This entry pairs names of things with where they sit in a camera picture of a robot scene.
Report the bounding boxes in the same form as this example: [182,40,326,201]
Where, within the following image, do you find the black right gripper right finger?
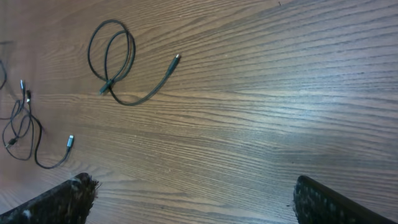
[293,175,397,224]

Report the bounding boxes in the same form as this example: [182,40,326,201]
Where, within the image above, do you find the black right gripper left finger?
[1,172,99,224]

